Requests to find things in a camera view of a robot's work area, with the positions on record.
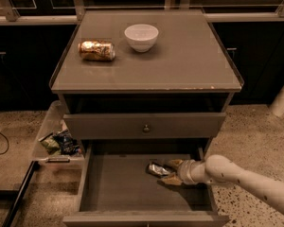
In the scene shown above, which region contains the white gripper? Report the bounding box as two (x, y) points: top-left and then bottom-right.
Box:
(159, 159), (207, 186)

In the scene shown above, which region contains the crushed silver blue redbull can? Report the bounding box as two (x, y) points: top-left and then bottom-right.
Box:
(147, 163), (173, 177)

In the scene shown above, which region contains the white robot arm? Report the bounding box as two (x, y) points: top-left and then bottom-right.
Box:
(162, 85), (284, 216)

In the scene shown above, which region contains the brass drawer knob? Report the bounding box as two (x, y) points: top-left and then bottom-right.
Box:
(143, 125), (151, 133)

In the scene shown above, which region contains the grey open middle drawer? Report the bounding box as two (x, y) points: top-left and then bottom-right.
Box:
(63, 139), (229, 227)

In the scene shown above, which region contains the grey top drawer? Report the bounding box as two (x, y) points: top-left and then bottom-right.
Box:
(63, 113), (226, 139)

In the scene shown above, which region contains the grey drawer cabinet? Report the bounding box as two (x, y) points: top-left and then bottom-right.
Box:
(50, 10), (243, 150)

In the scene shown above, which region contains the orange gold soda can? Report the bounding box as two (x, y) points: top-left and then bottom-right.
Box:
(78, 40), (115, 61)

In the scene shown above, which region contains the dark blue snack bag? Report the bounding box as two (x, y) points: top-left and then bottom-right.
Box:
(53, 130), (81, 155)

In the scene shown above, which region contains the clear plastic storage bin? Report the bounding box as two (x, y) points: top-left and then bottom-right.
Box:
(32, 100), (84, 168)

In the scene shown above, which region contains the green snack bag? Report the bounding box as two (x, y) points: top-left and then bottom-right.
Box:
(39, 134), (61, 155)

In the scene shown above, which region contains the white ceramic bowl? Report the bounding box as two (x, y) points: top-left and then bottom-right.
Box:
(124, 24), (159, 53)

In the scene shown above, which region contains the white metal railing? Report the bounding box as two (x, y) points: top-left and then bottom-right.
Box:
(0, 0), (284, 25)

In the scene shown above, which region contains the black floor rail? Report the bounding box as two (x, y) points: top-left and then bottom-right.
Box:
(0, 161), (39, 227)

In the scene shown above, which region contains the black floor cable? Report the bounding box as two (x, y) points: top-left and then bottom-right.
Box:
(0, 125), (10, 155)

